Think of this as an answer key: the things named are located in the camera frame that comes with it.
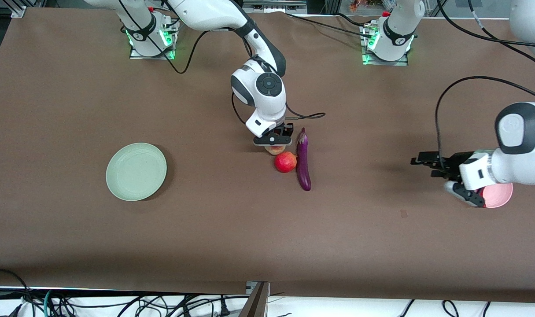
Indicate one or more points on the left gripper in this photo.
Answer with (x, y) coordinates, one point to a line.
(450, 163)

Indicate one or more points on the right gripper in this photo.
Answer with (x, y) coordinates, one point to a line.
(286, 130)

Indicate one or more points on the orange yellow peach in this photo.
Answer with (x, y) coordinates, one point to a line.
(274, 150)

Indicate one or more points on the red pomegranate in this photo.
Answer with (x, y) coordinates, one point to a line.
(285, 162)

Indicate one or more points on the purple eggplant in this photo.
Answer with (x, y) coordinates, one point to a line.
(303, 163)

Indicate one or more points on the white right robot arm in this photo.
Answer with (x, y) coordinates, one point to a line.
(205, 13)

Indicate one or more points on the pink plate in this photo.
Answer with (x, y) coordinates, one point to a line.
(500, 196)

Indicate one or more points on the brown table cover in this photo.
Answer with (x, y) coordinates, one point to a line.
(249, 229)

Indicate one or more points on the light green plate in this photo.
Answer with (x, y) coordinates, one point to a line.
(135, 174)

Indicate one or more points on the orange red background object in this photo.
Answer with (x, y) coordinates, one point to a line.
(359, 5)

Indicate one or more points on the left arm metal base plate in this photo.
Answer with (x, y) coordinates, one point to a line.
(386, 63)

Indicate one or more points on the grey metal frame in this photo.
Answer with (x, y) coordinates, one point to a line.
(274, 5)

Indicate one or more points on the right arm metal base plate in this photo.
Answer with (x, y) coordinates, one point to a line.
(153, 57)

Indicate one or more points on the grey metal post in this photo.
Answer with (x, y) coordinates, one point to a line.
(257, 304)

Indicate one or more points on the aluminium corner bracket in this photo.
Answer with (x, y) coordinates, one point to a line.
(20, 12)

